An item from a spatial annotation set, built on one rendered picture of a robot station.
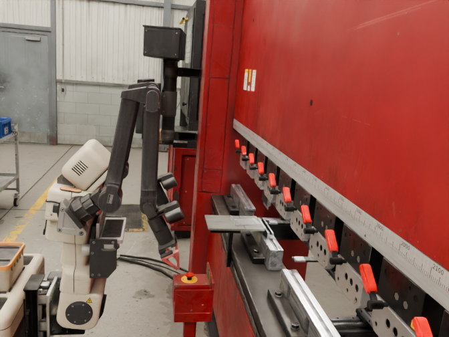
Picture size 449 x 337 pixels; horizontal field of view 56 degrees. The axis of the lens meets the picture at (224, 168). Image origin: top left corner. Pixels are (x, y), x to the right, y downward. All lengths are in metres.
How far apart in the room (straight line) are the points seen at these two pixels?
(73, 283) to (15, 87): 7.53
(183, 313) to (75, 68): 7.43
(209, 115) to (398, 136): 1.94
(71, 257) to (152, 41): 1.60
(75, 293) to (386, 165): 1.28
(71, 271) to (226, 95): 1.52
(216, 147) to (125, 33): 6.22
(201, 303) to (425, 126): 1.26
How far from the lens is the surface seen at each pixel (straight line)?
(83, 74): 8.86
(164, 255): 1.51
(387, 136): 0.96
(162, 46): 2.88
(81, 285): 1.78
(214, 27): 2.75
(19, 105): 9.12
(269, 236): 1.94
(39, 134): 9.10
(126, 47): 8.76
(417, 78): 0.90
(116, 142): 1.44
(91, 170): 1.61
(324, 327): 1.39
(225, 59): 2.75
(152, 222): 1.51
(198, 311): 1.86
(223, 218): 2.06
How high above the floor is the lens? 1.69
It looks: 13 degrees down
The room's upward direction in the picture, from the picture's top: 5 degrees clockwise
